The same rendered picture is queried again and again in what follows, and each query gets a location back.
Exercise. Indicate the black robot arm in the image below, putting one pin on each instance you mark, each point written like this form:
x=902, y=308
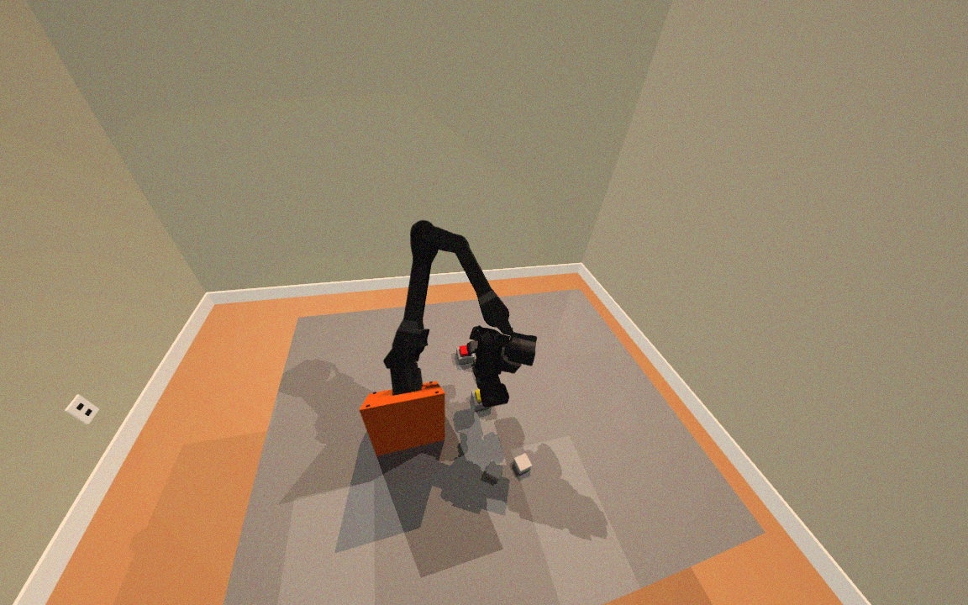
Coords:
x=411, y=337

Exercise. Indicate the yellow button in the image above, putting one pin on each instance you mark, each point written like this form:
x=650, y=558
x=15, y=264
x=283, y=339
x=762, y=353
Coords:
x=476, y=398

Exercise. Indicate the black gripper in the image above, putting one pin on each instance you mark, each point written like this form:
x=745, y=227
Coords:
x=492, y=391

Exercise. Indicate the red button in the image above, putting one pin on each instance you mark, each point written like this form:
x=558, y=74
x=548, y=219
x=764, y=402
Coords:
x=463, y=356

